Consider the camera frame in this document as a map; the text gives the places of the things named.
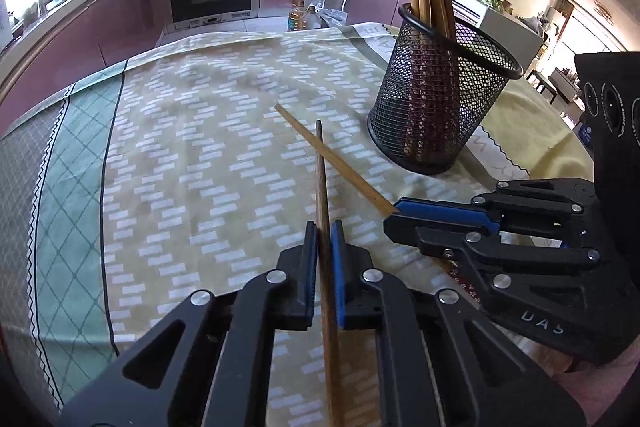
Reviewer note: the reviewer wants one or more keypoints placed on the black mesh utensil holder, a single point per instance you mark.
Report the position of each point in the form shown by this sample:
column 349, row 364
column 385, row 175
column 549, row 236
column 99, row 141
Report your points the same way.
column 450, row 107

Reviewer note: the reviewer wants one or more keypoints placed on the yellow cloth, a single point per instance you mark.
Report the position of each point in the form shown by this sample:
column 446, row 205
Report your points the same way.
column 540, row 132

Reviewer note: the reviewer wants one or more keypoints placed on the green beige patterned tablecloth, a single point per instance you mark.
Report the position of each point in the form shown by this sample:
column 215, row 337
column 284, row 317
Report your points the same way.
column 200, row 157

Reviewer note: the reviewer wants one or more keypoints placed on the round ceiling lamp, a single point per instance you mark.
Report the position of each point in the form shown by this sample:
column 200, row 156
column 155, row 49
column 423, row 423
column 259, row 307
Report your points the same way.
column 604, row 12

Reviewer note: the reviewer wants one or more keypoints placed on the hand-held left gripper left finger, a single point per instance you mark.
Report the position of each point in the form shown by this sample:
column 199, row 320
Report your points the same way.
column 311, row 259

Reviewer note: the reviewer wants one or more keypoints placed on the pink lower cabinets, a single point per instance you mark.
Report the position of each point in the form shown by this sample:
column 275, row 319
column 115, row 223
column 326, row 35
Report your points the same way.
column 100, row 27

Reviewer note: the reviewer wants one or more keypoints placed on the wooden chopstick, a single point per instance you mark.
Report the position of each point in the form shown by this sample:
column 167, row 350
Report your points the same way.
column 340, row 162
column 322, row 187

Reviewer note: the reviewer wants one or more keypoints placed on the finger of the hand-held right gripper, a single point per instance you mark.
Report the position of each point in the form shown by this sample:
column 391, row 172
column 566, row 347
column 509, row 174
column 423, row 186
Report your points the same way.
column 415, row 231
column 440, row 212

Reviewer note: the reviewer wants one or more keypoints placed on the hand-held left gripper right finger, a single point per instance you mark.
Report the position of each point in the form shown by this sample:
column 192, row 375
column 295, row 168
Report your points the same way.
column 340, row 267

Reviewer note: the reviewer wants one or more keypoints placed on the yellow cooking oil bottle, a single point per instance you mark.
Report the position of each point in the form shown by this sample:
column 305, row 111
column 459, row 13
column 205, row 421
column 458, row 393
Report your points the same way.
column 297, row 18

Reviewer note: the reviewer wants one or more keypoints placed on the person's right forearm pink sleeve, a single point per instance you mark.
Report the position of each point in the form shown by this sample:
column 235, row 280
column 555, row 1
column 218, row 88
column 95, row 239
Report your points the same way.
column 600, row 389

